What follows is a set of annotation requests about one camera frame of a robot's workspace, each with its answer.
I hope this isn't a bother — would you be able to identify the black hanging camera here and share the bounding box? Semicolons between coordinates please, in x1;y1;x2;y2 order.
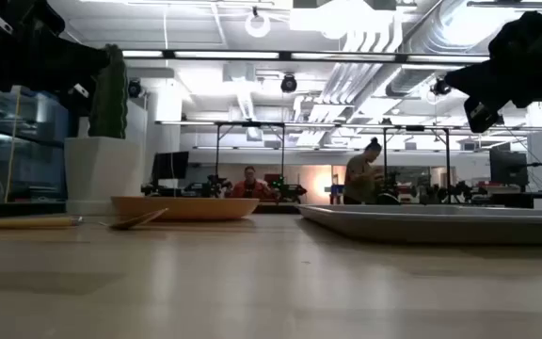
429;76;453;97
127;78;144;100
279;73;298;94

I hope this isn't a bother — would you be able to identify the black monitor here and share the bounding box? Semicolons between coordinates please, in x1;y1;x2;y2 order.
488;149;530;188
151;151;190;182

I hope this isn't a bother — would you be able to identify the green cactus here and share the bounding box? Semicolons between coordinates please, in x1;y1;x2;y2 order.
88;43;130;139

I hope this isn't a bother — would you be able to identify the orange plastic plate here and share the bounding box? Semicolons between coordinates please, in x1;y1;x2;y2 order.
110;195;261;222

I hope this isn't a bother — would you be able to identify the yellow hanging cable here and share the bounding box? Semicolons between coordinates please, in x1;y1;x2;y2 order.
4;86;23;204

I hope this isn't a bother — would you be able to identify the person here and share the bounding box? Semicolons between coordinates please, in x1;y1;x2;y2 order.
230;165;275;201
343;137;386;205

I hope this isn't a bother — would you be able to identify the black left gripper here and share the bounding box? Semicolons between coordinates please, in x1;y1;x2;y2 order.
0;0;113;117

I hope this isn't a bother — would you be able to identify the black station frame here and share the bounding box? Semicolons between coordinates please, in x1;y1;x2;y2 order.
381;124;453;204
214;121;287;181

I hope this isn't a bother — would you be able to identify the white ring lamp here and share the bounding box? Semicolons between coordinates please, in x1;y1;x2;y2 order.
244;6;272;40

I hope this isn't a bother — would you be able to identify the pale blue-grey tray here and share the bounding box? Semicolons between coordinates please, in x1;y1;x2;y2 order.
297;202;542;246

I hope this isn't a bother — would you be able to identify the wooden spoon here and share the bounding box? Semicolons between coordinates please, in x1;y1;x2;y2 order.
99;207;169;232

